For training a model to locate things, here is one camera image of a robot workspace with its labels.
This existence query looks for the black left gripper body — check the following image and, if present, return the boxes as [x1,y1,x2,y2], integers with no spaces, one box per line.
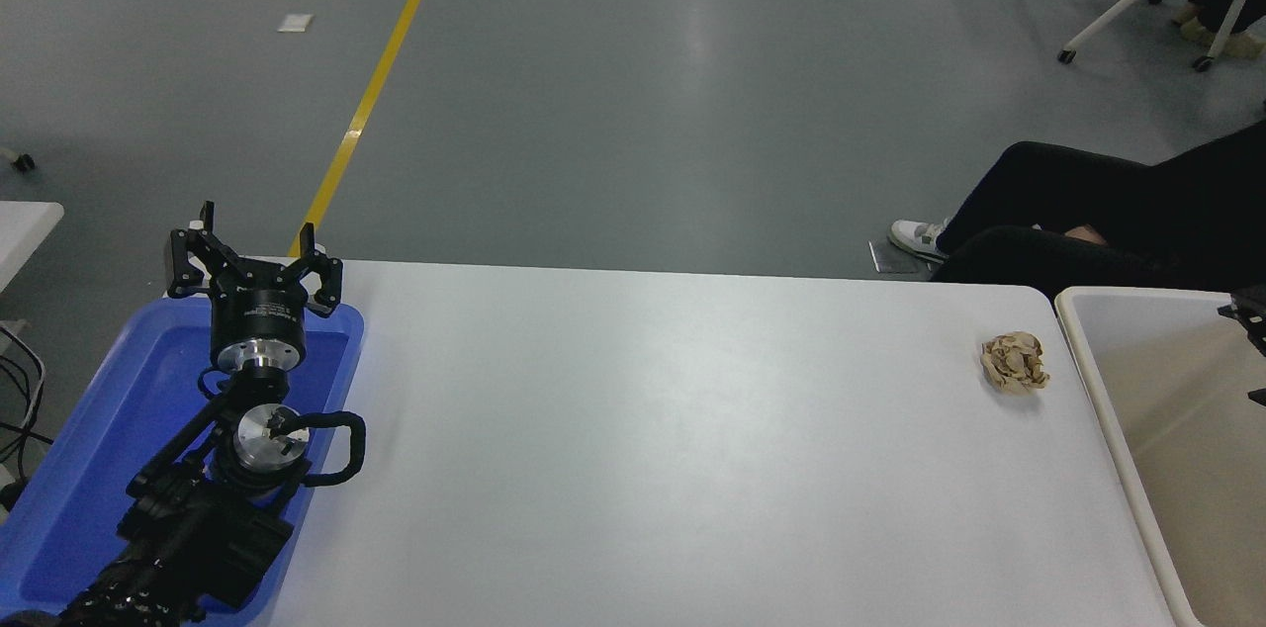
[210,283,308,357]

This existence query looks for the metal floor plate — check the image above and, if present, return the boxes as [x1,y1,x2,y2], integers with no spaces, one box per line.
[868,239,936,274]

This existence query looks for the large pale bin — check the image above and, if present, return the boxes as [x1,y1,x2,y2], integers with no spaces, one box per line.
[1054,287,1266,627]

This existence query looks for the small white table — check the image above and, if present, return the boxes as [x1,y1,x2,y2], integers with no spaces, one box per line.
[0,201,64,292]

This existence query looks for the blue plastic tray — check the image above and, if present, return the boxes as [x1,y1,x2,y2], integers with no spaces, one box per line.
[0,296,366,623]

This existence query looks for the crumpled tan paper ball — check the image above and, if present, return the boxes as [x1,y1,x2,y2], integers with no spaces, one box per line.
[979,331,1050,398]

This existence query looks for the person's foot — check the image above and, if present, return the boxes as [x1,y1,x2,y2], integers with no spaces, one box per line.
[888,217,952,264]

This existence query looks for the black cables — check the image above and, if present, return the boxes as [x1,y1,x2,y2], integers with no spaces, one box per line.
[0,322,46,513]

